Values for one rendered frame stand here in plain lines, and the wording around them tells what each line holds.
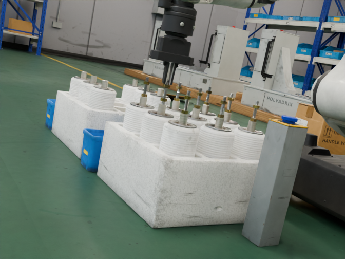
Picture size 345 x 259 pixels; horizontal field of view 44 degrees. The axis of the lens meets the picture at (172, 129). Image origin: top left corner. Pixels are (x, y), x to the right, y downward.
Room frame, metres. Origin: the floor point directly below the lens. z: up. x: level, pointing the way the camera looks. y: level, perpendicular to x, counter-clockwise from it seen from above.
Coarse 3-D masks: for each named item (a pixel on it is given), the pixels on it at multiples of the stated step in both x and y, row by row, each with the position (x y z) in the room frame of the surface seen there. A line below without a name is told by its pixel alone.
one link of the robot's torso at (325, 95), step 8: (344, 56) 1.30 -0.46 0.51; (344, 64) 1.27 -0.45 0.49; (328, 72) 1.28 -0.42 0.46; (336, 72) 1.26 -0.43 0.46; (344, 72) 1.24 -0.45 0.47; (320, 80) 1.27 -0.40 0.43; (328, 80) 1.25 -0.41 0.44; (336, 80) 1.23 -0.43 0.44; (344, 80) 1.21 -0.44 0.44; (320, 88) 1.26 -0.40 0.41; (328, 88) 1.23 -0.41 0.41; (336, 88) 1.21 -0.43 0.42; (344, 88) 1.19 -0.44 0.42; (320, 96) 1.25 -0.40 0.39; (328, 96) 1.23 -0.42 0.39; (336, 96) 1.21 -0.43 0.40; (344, 96) 1.18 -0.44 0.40; (320, 104) 1.26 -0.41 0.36; (328, 104) 1.23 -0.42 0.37; (336, 104) 1.20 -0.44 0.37; (344, 104) 1.18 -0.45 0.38; (320, 112) 1.28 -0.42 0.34; (328, 112) 1.24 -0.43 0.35; (336, 112) 1.21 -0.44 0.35; (344, 112) 1.19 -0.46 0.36; (344, 120) 1.21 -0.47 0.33
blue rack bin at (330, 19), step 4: (328, 16) 6.76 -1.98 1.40; (332, 16) 6.70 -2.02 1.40; (336, 16) 6.63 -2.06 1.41; (340, 16) 6.57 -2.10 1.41; (344, 16) 6.51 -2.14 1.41; (328, 20) 6.76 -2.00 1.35; (332, 20) 6.70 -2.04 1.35; (336, 20) 6.63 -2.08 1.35; (340, 20) 6.57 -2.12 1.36; (344, 20) 6.51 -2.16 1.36
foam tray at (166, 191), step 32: (128, 160) 1.15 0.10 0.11; (160, 160) 1.01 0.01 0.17; (192, 160) 1.03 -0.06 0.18; (224, 160) 1.09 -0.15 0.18; (256, 160) 1.17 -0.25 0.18; (128, 192) 1.12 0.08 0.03; (160, 192) 0.99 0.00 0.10; (192, 192) 1.04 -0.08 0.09; (224, 192) 1.10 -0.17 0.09; (160, 224) 1.00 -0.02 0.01; (192, 224) 1.05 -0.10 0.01; (224, 224) 1.11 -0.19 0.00
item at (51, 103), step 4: (48, 100) 1.86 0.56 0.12; (52, 100) 1.90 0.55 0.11; (48, 104) 1.87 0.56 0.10; (52, 104) 1.81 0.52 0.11; (48, 108) 1.86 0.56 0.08; (52, 108) 1.81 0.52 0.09; (48, 112) 1.85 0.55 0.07; (52, 112) 1.81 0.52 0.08; (48, 116) 1.85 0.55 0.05; (52, 116) 1.81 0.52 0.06; (48, 120) 1.84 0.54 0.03; (52, 120) 1.81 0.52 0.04; (48, 124) 1.84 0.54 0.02
